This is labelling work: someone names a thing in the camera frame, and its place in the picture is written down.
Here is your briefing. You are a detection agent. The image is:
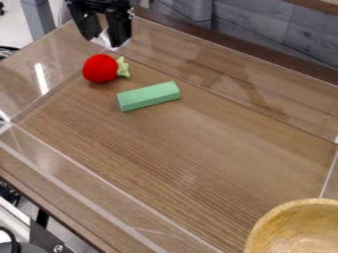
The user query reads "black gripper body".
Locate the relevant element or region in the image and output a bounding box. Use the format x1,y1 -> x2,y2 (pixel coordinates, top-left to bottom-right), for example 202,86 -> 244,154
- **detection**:
65,0 -> 136,18

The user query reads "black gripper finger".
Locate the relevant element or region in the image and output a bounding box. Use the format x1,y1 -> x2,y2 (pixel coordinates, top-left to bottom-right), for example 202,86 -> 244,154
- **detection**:
71,10 -> 102,41
106,9 -> 134,47

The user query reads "red plush fruit green stem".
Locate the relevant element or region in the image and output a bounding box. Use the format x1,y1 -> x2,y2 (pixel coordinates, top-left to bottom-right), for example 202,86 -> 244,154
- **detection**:
82,53 -> 132,83

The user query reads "grey table leg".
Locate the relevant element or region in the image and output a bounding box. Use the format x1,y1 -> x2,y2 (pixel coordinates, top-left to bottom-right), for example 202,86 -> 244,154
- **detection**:
21,0 -> 57,41

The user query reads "green rectangular block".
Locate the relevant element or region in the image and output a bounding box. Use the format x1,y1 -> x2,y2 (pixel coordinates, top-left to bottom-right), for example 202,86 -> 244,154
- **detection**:
117,81 -> 181,112

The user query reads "black metal base device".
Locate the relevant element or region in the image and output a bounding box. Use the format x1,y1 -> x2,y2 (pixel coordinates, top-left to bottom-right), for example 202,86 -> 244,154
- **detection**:
0,224 -> 77,253

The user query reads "wooden bowl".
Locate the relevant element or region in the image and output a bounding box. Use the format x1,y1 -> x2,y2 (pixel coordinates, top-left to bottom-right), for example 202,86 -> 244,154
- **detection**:
244,199 -> 338,253

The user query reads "clear acrylic corner bracket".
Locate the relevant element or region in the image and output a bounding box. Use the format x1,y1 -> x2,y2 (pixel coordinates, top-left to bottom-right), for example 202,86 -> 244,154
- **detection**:
91,21 -> 133,50

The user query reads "black cable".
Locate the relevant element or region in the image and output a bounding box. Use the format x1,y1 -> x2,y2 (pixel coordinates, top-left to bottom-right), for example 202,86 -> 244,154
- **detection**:
0,225 -> 22,253

